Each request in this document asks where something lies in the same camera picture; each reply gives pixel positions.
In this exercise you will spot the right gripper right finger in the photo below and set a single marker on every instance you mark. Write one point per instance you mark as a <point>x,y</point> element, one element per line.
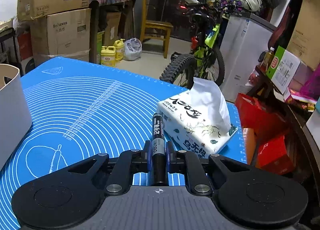
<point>188,164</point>

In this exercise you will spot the green black bicycle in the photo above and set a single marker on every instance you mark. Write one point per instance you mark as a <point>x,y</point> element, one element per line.
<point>205,59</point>

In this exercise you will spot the wooden chair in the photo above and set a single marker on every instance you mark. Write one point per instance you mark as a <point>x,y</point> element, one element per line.
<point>157,25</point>

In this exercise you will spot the blue silicone baking mat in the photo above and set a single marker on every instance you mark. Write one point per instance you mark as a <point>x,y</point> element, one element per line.
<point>83,111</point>

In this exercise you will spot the yellow detergent jug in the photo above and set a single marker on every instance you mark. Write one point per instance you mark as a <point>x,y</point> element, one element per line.
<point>108,56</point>
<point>119,45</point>

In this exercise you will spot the white tissue pack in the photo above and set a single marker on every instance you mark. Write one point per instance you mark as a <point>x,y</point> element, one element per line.
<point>198,119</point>

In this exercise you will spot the black marker pen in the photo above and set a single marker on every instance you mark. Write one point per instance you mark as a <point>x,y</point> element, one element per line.
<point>159,175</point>

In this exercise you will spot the clear plastic bag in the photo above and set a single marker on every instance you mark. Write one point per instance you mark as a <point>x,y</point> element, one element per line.
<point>132,49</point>

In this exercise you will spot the beige plastic storage bin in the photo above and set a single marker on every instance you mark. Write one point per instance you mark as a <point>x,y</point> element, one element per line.
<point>15,117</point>

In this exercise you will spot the red white appliance box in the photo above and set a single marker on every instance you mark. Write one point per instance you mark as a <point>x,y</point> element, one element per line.
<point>26,52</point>

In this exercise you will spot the red gift bag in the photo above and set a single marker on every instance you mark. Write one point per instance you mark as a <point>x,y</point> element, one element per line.
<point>269,130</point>

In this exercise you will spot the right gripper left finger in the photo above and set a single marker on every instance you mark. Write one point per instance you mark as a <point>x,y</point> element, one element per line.
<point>123,168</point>

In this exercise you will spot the green white product box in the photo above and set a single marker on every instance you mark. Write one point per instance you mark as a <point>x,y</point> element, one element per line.
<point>282,69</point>

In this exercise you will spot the white appliance cabinet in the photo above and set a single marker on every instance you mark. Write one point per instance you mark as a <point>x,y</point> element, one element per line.
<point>245,38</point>

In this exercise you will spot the large stacked cardboard box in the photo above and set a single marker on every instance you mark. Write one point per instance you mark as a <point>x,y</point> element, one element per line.
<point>61,35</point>

